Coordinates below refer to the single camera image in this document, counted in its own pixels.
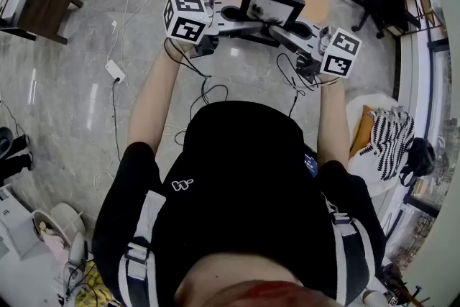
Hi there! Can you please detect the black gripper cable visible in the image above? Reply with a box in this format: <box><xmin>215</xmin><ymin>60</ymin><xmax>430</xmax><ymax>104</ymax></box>
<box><xmin>275</xmin><ymin>52</ymin><xmax>321</xmax><ymax>119</ymax></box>
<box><xmin>163</xmin><ymin>37</ymin><xmax>229</xmax><ymax>147</ymax></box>

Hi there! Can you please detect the wooden shelf rack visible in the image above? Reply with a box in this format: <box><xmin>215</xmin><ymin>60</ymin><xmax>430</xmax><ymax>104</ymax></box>
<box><xmin>386</xmin><ymin>0</ymin><xmax>450</xmax><ymax>39</ymax></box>

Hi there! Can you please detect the blue badge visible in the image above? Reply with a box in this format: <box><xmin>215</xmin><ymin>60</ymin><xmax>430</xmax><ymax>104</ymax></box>
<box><xmin>303</xmin><ymin>153</ymin><xmax>319</xmax><ymax>179</ymax></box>

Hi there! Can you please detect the black white striped blanket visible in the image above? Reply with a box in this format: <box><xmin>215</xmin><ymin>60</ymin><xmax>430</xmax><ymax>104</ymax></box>
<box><xmin>359</xmin><ymin>106</ymin><xmax>416</xmax><ymax>183</ymax></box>

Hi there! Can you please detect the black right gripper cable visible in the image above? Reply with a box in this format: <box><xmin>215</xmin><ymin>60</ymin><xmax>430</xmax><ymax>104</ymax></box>
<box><xmin>275</xmin><ymin>52</ymin><xmax>321</xmax><ymax>119</ymax></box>

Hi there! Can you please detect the orange cushion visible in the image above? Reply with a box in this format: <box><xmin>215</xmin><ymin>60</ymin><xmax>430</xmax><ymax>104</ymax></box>
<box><xmin>349</xmin><ymin>104</ymin><xmax>377</xmax><ymax>159</ymax></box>

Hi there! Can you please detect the white power strip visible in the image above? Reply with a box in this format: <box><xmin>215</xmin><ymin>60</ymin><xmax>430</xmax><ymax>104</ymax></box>
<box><xmin>104</xmin><ymin>59</ymin><xmax>127</xmax><ymax>84</ymax></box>

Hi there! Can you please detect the white box appliance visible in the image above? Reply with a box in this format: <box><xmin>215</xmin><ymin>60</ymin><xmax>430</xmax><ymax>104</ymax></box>
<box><xmin>0</xmin><ymin>185</ymin><xmax>50</xmax><ymax>260</ymax></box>

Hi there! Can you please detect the person's black shirt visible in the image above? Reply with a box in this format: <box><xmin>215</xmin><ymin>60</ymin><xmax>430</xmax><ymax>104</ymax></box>
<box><xmin>91</xmin><ymin>100</ymin><xmax>387</xmax><ymax>307</ymax></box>

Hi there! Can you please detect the black bag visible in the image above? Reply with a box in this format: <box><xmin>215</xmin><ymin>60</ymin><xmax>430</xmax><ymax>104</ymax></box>
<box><xmin>399</xmin><ymin>136</ymin><xmax>436</xmax><ymax>188</ymax></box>

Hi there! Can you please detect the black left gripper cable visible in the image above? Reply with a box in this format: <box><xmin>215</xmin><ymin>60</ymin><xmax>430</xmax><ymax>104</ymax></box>
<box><xmin>163</xmin><ymin>37</ymin><xmax>229</xmax><ymax>147</ymax></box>

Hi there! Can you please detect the black power cable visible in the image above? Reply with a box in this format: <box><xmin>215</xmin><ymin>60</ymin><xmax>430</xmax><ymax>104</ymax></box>
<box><xmin>111</xmin><ymin>78</ymin><xmax>122</xmax><ymax>163</ymax></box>

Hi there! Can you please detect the person's left forearm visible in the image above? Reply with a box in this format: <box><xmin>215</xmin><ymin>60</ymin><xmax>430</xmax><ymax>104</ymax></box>
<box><xmin>127</xmin><ymin>40</ymin><xmax>185</xmax><ymax>156</ymax></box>

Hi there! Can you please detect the grey harness strap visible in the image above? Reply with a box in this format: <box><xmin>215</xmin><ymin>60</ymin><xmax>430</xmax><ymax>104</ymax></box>
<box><xmin>323</xmin><ymin>196</ymin><xmax>377</xmax><ymax>306</ymax></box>
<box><xmin>117</xmin><ymin>189</ymin><xmax>167</xmax><ymax>307</ymax></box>

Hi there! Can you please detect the white round bin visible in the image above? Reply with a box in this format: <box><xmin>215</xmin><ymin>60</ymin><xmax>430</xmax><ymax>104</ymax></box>
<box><xmin>32</xmin><ymin>202</ymin><xmax>87</xmax><ymax>256</ymax></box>

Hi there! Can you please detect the person's right forearm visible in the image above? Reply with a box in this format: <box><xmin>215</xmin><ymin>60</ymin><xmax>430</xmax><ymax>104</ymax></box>
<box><xmin>316</xmin><ymin>75</ymin><xmax>351</xmax><ymax>170</ymax></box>

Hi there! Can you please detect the white round armchair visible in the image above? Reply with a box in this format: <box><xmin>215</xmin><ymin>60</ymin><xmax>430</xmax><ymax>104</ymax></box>
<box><xmin>344</xmin><ymin>93</ymin><xmax>415</xmax><ymax>198</ymax></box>

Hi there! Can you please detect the white floor cable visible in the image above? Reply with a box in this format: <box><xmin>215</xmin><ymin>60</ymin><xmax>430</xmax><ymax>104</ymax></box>
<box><xmin>93</xmin><ymin>0</ymin><xmax>178</xmax><ymax>191</ymax></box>

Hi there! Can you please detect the dark wooden side table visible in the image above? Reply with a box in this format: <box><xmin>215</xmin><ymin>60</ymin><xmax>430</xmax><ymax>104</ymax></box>
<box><xmin>0</xmin><ymin>0</ymin><xmax>84</xmax><ymax>46</ymax></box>

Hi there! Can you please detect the yellow cloth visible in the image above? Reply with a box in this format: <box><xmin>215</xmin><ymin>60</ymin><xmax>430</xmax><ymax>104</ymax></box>
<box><xmin>73</xmin><ymin>260</ymin><xmax>116</xmax><ymax>307</ymax></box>

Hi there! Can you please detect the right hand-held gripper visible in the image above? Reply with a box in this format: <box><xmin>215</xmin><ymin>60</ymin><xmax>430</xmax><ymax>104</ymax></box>
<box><xmin>268</xmin><ymin>22</ymin><xmax>362</xmax><ymax>83</ymax></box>

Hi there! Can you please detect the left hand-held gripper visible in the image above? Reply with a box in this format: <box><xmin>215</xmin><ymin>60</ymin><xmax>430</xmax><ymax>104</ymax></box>
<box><xmin>163</xmin><ymin>0</ymin><xmax>285</xmax><ymax>58</ymax></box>

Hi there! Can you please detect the black picture frame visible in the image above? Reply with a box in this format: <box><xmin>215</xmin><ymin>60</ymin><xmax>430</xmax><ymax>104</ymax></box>
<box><xmin>229</xmin><ymin>0</ymin><xmax>306</xmax><ymax>48</ymax></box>

